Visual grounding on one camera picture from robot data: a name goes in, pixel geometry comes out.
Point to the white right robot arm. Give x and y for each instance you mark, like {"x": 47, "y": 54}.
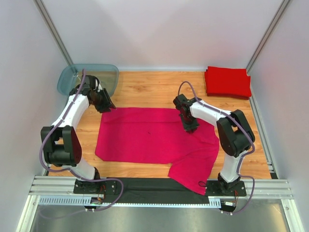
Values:
{"x": 235, "y": 134}

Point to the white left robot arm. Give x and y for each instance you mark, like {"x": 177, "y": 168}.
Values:
{"x": 61, "y": 150}

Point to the right aluminium corner post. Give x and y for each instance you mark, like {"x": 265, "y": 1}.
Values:
{"x": 269, "y": 31}

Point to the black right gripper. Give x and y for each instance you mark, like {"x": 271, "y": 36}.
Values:
{"x": 189, "y": 123}

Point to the black cloth strip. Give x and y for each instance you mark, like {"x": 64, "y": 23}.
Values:
{"x": 152, "y": 191}

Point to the white slotted cable duct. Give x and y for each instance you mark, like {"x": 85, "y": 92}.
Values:
{"x": 90, "y": 201}

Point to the folded red t shirt stack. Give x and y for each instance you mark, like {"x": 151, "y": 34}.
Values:
{"x": 227, "y": 82}

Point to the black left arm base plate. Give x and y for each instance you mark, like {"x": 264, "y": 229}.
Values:
{"x": 96, "y": 186}

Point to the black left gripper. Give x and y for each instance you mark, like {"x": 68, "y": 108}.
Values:
{"x": 105, "y": 102}

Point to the left aluminium corner post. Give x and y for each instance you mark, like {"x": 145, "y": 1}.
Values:
{"x": 54, "y": 32}

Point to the translucent teal plastic bin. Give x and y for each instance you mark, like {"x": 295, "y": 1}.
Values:
{"x": 71, "y": 76}

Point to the magenta t shirt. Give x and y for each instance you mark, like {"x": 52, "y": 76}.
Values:
{"x": 156, "y": 136}

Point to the aluminium corner post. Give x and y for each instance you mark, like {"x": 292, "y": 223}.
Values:
{"x": 269, "y": 31}
{"x": 54, "y": 32}

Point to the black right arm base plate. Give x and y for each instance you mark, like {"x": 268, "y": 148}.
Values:
{"x": 218, "y": 188}

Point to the aluminium mounting rail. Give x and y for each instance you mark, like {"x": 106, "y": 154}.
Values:
{"x": 52, "y": 185}

